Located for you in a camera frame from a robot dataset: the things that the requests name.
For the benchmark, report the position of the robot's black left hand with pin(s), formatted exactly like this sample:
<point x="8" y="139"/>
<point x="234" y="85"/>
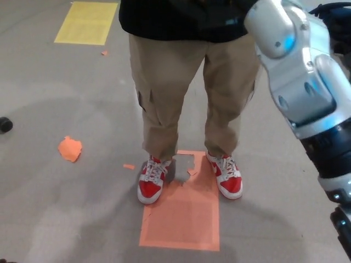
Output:
<point x="4" y="261"/>

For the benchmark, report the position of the robot's black right hand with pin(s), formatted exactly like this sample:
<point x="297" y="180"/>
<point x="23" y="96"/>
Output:
<point x="225" y="16"/>

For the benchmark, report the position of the robot's silver right arm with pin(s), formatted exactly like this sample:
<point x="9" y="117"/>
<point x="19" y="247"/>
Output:
<point x="299" y="76"/>

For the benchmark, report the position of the person's black shirt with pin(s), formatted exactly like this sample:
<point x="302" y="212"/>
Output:
<point x="164" y="16"/>

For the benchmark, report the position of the person's khaki cargo trousers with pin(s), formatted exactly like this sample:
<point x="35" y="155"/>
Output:
<point x="159" y="109"/>

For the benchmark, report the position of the person's right red-white sneaker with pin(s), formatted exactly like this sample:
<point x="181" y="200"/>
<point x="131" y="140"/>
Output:
<point x="149" y="187"/>

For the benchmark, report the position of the person's red-white sneaker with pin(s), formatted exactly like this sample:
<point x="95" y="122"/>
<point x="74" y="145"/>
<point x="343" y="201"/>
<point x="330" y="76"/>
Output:
<point x="230" y="185"/>
<point x="149" y="187"/>

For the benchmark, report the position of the person's left red-white sneaker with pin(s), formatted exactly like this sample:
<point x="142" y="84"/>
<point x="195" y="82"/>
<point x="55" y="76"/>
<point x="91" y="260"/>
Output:
<point x="230" y="185"/>

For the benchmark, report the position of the dark blue backpack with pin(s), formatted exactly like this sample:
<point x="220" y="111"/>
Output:
<point x="341" y="16"/>

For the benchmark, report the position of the crumpled orange paper piece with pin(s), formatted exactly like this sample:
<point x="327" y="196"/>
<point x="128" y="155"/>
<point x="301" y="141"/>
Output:
<point x="70" y="150"/>

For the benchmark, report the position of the black caster wheel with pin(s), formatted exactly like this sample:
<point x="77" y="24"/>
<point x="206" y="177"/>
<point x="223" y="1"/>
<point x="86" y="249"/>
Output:
<point x="5" y="125"/>

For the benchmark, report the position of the yellow floor tape rectangle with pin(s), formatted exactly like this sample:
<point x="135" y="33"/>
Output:
<point x="85" y="24"/>

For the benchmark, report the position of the orange floor tape rectangle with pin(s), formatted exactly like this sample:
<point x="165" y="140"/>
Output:
<point x="178" y="224"/>

